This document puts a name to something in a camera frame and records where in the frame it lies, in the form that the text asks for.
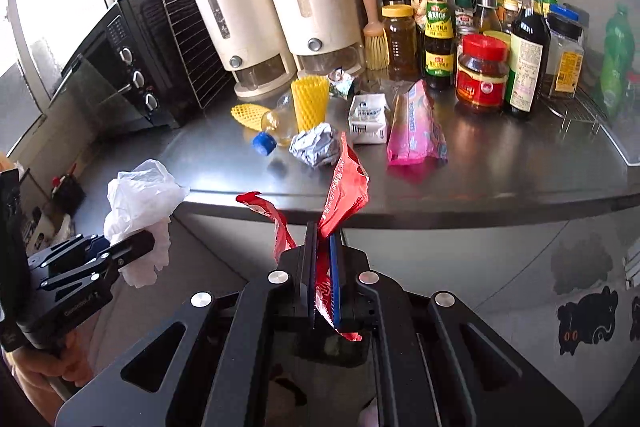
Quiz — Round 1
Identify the green soda bottle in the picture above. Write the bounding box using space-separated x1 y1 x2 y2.
597 4 636 118

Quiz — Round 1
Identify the blue lid jar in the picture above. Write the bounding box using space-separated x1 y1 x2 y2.
547 3 581 20

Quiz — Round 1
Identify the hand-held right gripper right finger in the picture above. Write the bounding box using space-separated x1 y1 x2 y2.
327 232 586 427

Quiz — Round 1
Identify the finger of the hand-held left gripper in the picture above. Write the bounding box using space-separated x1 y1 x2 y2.
27 233 112 270
39 231 157 293

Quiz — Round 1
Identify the small yellow foam net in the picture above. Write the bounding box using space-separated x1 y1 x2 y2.
230 103 276 128

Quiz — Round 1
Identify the crumpled silver foil ball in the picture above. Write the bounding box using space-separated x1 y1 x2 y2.
289 122 342 168

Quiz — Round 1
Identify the red lid chili jar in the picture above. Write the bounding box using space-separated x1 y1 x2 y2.
455 33 510 112

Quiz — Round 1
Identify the white plastic bag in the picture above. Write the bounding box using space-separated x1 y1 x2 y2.
103 159 191 289

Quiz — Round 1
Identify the glass spice jar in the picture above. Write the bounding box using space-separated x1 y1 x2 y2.
454 0 476 42

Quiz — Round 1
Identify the black lid clear jar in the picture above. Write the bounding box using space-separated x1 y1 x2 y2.
545 12 586 100

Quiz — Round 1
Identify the silver snack wrapper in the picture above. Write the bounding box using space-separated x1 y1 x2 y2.
327 67 357 100

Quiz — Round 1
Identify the green label oyster sauce bottle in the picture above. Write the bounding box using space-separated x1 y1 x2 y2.
424 0 456 92

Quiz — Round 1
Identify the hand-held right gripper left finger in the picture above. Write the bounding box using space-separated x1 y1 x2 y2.
55 222 320 427

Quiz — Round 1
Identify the pink handled brush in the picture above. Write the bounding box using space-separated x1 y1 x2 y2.
358 0 391 72

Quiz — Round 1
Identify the white paper packet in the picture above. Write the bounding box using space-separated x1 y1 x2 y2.
347 93 390 145

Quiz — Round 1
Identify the blue cap plastic bottle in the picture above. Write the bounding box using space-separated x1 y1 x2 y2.
251 92 301 156

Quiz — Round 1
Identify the metal wire trivet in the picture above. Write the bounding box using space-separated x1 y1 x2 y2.
540 77 608 135

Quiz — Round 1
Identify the large yellow foam net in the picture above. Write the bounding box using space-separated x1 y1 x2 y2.
291 75 331 132

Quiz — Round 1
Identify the small amber bottle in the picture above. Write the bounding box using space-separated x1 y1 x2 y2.
475 0 502 32

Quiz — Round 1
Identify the large dark soy sauce bottle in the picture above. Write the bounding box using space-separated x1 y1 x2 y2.
504 0 551 120

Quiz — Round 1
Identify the pink wipes packet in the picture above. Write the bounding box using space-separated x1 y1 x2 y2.
386 79 449 166

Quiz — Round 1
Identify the person's left hand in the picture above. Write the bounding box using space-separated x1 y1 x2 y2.
4 334 93 408

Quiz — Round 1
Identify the yellow lid honey jar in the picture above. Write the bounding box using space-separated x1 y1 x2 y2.
381 4 420 80

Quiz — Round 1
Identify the black toaster oven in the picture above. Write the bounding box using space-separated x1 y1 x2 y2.
47 0 211 130

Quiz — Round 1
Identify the red snack wrapper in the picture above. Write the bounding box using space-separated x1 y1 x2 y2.
236 132 371 342

